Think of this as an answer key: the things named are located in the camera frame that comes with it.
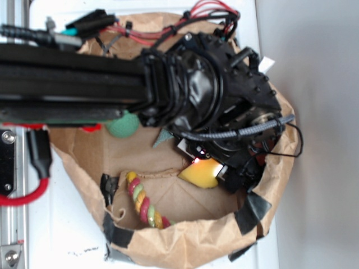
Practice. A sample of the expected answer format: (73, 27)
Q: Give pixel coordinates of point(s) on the teal cloth towel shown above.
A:
(164, 135)

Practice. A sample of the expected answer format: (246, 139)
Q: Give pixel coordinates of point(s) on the black mounting bracket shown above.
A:
(8, 162)

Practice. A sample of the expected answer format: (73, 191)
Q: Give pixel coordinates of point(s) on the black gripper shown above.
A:
(226, 108)

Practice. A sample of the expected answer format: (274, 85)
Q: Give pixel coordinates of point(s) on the aluminium frame rail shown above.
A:
(15, 219)

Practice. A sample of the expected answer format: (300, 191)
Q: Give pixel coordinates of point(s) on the green rubber ball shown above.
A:
(125, 126)

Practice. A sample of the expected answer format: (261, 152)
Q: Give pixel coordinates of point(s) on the yellow sponge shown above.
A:
(202, 173)

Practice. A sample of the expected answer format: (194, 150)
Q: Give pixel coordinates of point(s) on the multicolour twisted rope toy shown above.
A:
(142, 204)

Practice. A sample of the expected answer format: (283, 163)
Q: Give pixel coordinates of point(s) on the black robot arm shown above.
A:
(56, 88)

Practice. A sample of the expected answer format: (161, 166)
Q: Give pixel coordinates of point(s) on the brown paper bag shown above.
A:
(209, 223)

